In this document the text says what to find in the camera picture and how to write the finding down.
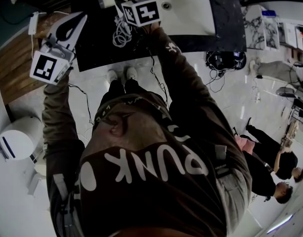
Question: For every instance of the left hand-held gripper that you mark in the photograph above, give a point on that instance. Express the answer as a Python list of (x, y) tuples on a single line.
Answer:
[(44, 68)]

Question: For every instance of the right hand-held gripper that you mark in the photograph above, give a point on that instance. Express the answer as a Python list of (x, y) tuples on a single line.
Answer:
[(147, 11)]

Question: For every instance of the white sink basin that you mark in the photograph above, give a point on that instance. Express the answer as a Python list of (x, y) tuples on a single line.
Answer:
[(191, 16)]

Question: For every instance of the person's right forearm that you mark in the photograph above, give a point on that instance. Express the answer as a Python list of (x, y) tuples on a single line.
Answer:
[(171, 55)]

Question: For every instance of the person's left forearm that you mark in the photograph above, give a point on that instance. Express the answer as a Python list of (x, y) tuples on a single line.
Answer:
[(56, 102)]

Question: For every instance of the black marble vanity top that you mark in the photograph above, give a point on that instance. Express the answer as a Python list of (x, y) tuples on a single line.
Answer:
[(97, 51)]

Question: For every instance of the white power adapter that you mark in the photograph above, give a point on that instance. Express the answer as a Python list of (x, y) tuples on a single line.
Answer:
[(33, 23)]

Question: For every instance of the metal basin drain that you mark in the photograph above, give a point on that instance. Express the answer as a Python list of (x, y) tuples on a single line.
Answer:
[(167, 5)]

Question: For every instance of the brown wooden table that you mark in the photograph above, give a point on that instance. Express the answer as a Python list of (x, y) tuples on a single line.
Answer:
[(15, 58)]

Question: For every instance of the person's left white shoe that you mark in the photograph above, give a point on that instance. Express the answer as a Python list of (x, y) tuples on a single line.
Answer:
[(113, 75)]

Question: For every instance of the person's white shoe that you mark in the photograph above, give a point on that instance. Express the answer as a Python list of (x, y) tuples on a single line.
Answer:
[(131, 73), (113, 75)]

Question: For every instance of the person's right white shoe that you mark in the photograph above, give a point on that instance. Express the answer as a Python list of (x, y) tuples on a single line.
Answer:
[(131, 73)]

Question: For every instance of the person's left leg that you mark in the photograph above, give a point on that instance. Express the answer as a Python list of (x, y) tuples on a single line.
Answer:
[(112, 90)]

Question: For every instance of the person's leg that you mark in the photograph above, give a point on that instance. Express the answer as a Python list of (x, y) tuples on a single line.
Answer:
[(134, 86), (112, 90)]

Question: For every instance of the person's right leg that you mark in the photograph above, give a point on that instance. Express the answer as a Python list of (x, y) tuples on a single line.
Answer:
[(134, 86)]

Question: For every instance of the white round lidded bin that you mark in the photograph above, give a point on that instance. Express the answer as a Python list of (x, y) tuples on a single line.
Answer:
[(18, 139)]

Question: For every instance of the row of marble sample tiles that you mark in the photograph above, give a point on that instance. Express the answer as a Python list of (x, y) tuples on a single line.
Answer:
[(258, 27)]

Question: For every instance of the person's torso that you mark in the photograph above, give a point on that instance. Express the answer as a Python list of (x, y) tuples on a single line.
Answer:
[(146, 181)]

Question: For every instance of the pink cloth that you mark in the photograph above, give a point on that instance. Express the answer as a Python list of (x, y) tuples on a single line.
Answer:
[(245, 144)]

